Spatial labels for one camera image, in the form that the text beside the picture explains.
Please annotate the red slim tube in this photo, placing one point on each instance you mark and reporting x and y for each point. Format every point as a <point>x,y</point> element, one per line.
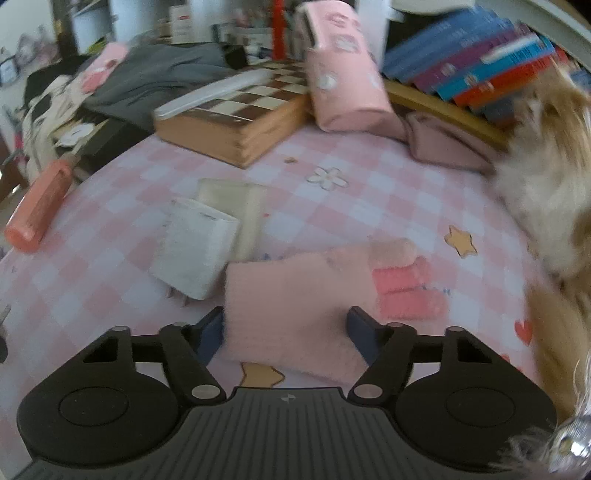
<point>278,27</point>

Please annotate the grey cloth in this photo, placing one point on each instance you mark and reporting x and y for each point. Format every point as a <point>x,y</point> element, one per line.
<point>161,74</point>

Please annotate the pink checked tablecloth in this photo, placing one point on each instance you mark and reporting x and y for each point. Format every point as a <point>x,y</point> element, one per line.
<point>369,207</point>

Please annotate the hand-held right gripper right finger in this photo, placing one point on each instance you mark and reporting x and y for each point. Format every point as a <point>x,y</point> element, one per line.
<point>364,332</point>

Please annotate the white long plastic case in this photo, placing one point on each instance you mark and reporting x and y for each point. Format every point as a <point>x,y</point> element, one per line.
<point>207,94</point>

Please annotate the pink tissue pouch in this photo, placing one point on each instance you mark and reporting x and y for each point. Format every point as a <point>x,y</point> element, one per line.
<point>341,69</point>

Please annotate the fluffy orange cat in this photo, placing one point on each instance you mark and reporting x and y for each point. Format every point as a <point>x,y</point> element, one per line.
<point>549,184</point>

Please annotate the white sponge block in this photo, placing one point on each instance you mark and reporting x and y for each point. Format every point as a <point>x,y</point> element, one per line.
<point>194,249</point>

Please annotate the small black box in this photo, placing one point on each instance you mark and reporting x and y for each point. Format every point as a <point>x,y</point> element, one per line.
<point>234,56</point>

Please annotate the mauve pouch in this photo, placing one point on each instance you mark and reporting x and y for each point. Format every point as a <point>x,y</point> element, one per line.
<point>448,143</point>

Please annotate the wooden chessboard box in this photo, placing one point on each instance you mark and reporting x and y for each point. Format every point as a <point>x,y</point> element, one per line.
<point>240,124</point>

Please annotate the white bookshelf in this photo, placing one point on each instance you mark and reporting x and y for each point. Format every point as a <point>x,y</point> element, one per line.
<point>554,23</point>

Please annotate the black white printed cloth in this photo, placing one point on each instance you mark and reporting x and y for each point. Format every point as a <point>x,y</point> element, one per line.
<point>46,120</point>

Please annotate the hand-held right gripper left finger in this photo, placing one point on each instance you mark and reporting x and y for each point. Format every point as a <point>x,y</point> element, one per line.
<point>212,332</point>

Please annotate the orange glitter tube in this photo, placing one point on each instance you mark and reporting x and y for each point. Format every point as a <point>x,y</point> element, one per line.
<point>39,207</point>

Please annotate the row of colourful books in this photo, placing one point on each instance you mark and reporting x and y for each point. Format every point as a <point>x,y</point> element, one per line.
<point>471,69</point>

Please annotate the silver fluffy bell charm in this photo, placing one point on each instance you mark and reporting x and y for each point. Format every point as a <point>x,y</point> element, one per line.
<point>568,443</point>

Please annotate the beige folded cloth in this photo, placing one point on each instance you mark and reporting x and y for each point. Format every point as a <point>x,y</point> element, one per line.
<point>244,198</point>

